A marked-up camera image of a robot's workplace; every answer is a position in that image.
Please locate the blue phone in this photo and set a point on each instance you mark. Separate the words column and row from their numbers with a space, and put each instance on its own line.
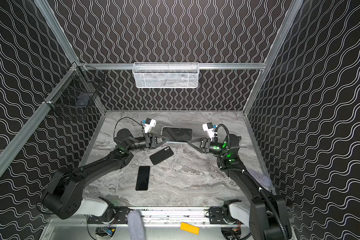
column 177, row 135

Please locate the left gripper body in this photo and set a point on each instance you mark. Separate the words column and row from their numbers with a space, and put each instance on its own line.
column 150, row 141

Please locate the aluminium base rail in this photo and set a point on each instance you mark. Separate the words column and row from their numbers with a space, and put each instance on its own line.
column 154, row 217

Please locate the grey cloth on table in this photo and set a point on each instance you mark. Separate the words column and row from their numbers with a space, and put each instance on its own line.
column 261, row 179

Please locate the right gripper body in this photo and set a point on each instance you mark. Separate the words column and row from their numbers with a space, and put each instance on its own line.
column 204, row 145

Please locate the black phone screen up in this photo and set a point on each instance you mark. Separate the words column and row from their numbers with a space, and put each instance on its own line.
column 143, row 178

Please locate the grey cloth roll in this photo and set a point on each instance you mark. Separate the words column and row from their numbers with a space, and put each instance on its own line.
column 136, row 226

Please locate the black phone case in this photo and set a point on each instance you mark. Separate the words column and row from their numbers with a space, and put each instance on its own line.
column 161, row 155

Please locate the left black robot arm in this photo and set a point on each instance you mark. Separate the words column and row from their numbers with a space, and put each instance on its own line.
column 64, row 194

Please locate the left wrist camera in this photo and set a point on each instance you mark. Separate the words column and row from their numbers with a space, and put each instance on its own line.
column 148, row 125

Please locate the yellow card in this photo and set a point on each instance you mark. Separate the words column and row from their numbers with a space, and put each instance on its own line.
column 190, row 228

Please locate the base mounting plate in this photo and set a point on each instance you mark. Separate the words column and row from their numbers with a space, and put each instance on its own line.
column 234, row 213
column 119, row 215

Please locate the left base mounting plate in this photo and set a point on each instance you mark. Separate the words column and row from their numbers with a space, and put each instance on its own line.
column 119, row 215

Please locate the white mesh basket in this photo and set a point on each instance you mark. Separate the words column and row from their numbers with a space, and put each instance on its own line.
column 166, row 75

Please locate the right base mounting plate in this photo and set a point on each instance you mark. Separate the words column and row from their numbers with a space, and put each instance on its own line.
column 234, row 213

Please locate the black wire basket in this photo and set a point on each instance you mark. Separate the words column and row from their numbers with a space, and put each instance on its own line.
column 77, row 100

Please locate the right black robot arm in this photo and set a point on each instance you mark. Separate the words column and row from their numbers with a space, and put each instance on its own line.
column 266, row 216

